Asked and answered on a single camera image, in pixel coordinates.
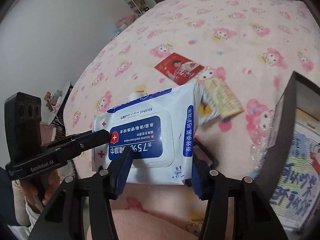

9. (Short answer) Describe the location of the dark grey storage box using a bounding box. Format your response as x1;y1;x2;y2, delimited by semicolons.
255;72;319;239

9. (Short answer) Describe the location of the black square frame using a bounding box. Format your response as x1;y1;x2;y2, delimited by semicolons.
193;137;219;170

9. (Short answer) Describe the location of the person's left hand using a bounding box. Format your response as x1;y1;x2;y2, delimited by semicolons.
12;170;60;216

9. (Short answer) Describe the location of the red envelope with man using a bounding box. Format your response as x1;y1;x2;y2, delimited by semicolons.
155;53;204;86

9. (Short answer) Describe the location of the white wet wipes pack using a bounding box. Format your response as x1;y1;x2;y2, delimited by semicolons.
92;82;203;185

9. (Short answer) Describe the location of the pink cartoon bed blanket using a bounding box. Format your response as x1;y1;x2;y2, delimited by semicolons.
64;0;319;239

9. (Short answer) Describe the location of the girl yellow sticker sheet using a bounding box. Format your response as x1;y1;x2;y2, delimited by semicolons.
199;101;220;125

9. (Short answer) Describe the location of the orange sticker sheet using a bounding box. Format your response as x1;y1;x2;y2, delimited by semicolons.
203;77;244;119

